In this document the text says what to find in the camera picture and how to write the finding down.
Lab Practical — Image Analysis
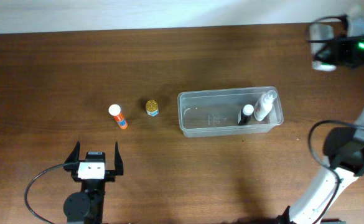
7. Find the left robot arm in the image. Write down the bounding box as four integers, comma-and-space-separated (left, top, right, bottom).
63, 142, 124, 223

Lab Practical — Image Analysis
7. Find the small gold-lidded balm jar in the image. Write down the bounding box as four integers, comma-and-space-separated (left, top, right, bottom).
146, 100, 159, 116

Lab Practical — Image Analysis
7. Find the orange Redoxon tablet tube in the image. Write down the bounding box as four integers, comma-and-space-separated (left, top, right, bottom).
108, 104, 128, 129

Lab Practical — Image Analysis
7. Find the white spray bottle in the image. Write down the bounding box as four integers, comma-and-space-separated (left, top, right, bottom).
254, 90, 278, 121

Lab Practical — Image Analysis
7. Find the white green medicine box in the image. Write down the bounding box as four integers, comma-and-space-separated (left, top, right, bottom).
309, 24, 336, 72

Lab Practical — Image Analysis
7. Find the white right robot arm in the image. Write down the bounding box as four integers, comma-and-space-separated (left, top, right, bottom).
276, 35, 364, 223

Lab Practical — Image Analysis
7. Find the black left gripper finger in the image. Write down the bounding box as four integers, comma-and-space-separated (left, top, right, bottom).
114, 142, 124, 176
64, 141, 80, 167

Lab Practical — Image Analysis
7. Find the dark bottle white cap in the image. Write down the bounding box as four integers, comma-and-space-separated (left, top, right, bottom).
237, 104, 254, 126

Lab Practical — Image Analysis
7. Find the clear plastic container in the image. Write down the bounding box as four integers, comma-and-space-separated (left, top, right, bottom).
178, 86, 284, 138

